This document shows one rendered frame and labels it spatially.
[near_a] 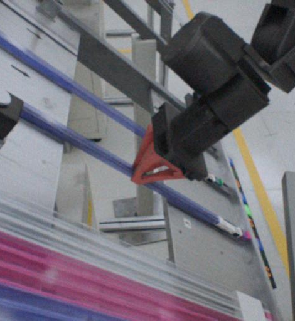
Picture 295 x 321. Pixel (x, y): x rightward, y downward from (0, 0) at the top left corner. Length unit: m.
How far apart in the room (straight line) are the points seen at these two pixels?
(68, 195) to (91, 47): 0.35
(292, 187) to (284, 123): 1.26
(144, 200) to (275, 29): 1.08
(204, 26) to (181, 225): 0.28
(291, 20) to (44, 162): 0.29
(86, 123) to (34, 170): 1.42
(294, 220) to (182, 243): 0.43
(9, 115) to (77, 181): 0.55
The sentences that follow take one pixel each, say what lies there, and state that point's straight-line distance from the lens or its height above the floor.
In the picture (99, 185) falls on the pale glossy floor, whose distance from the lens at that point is 1.70.
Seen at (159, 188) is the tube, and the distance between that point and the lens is 0.50.
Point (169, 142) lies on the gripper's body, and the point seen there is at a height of 0.99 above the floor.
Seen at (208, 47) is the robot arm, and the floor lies 1.09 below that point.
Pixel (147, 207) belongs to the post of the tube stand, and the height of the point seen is 0.12.
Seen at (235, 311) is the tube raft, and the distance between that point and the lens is 0.51.
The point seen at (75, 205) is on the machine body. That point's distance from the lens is 0.83.
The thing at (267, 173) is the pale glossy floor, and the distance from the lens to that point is 1.83.
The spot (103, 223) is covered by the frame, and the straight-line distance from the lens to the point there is 1.17.
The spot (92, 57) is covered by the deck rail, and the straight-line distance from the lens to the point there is 0.72.
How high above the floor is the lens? 1.25
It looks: 44 degrees down
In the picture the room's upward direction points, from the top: straight up
